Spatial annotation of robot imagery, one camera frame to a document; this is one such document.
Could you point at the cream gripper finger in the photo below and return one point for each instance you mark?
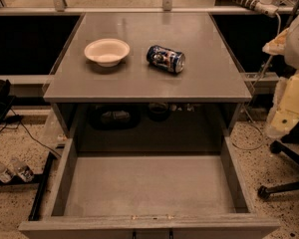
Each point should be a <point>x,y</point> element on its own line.
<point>277,45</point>
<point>284,114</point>

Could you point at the blue pepsi can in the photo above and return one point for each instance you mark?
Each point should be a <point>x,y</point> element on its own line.
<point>166,59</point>

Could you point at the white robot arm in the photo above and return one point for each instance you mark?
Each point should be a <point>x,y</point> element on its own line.
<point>291,54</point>

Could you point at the grey cabinet with counter top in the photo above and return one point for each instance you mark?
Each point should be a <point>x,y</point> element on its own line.
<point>210,82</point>

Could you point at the open grey top drawer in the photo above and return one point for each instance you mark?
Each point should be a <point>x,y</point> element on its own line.
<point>149,197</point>

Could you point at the black office chair base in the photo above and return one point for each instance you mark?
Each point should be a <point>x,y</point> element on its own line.
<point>284,175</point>

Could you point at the clear plastic bottle right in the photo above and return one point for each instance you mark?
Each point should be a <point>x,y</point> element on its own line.
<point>22,169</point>

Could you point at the clear plastic bottle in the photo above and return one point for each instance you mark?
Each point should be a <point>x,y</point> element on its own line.
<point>6,175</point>
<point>22,169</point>

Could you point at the clear plastic bottle left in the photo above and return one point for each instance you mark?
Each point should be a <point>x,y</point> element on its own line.
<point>6,175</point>

